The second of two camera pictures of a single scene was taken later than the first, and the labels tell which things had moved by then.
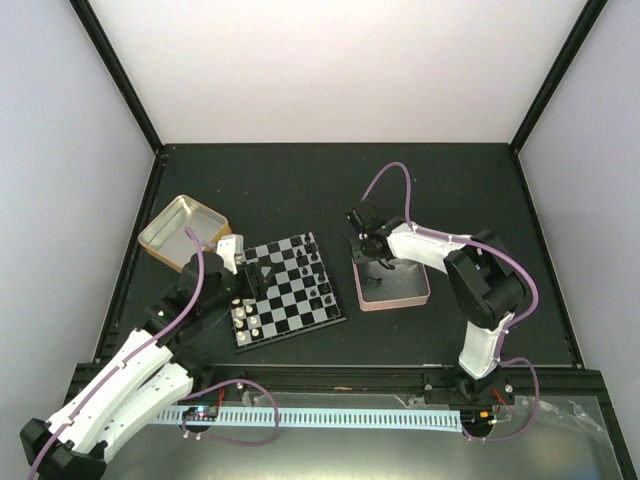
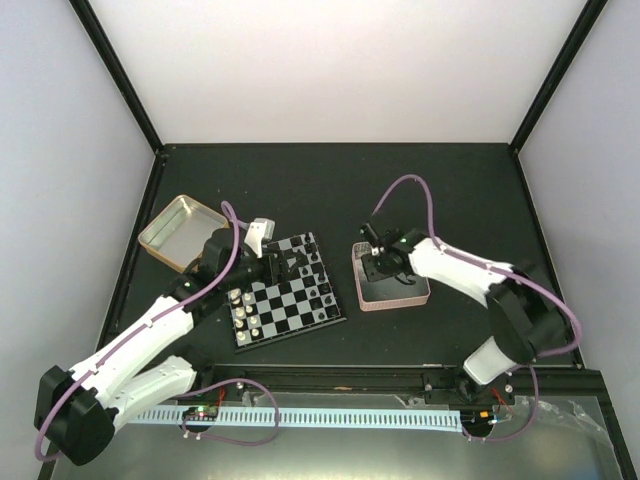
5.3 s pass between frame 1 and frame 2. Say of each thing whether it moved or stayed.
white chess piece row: stayed
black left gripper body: moved
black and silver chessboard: stayed
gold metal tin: stayed
